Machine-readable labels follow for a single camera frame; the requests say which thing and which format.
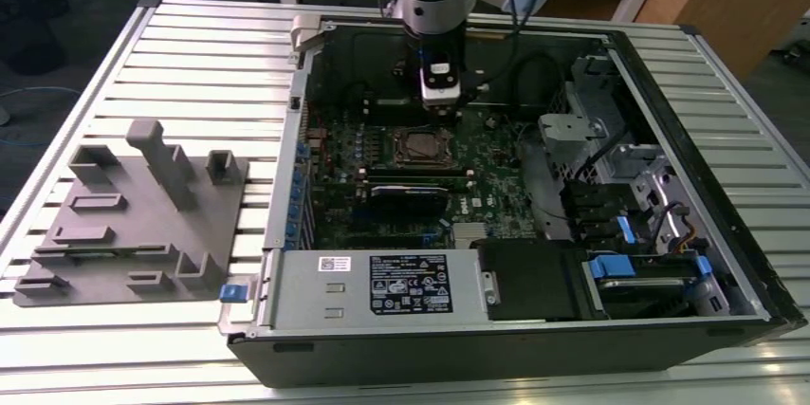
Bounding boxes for grey metal bracket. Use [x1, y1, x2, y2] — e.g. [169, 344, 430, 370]
[536, 112, 606, 156]

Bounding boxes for grey parts rack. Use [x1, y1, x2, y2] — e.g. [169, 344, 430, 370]
[11, 119, 253, 310]

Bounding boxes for grey flat cable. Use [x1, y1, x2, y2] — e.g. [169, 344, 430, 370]
[512, 137, 575, 241]

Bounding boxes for black plastic shroud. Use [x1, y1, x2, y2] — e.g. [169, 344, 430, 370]
[475, 238, 602, 323]

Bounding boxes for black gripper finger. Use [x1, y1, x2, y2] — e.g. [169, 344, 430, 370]
[430, 105, 462, 130]

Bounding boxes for silver chipset heatsink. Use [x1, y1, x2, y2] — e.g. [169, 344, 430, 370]
[452, 222, 494, 241]

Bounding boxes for CPU socket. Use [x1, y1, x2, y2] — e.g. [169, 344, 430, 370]
[390, 125, 459, 170]

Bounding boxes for green motherboard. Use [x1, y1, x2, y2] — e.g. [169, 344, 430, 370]
[303, 100, 552, 252]

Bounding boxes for black office chair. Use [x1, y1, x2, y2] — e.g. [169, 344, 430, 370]
[0, 0, 72, 77]

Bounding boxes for grey case release latch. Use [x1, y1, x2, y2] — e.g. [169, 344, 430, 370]
[288, 14, 325, 53]

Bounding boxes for coloured power wires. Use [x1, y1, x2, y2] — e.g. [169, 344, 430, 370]
[670, 227, 700, 254]

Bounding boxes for silver drive cage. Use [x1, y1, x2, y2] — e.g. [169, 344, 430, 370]
[555, 56, 716, 254]

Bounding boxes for metal socket cover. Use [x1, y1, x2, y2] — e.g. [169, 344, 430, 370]
[396, 128, 454, 165]

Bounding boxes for black PC case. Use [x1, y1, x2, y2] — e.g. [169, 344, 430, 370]
[216, 14, 809, 390]

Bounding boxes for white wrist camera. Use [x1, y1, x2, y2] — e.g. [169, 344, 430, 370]
[418, 60, 462, 108]

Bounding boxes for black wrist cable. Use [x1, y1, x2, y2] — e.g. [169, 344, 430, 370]
[471, 0, 547, 93]

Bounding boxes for blue carrier tab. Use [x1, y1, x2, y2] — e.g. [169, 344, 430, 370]
[611, 214, 639, 246]

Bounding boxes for black looped cable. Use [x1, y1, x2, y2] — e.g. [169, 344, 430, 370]
[507, 50, 566, 118]

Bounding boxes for silver power supply unit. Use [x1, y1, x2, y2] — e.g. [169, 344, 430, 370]
[269, 248, 496, 330]

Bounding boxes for blue slot retainer strip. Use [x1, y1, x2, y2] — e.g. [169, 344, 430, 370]
[284, 137, 309, 249]

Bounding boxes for hard disk in blue carrier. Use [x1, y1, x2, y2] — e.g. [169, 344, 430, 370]
[582, 251, 715, 320]

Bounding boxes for black disk bay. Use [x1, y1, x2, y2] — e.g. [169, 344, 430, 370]
[558, 180, 642, 243]

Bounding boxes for black graphics card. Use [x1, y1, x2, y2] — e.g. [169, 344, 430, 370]
[368, 183, 452, 222]

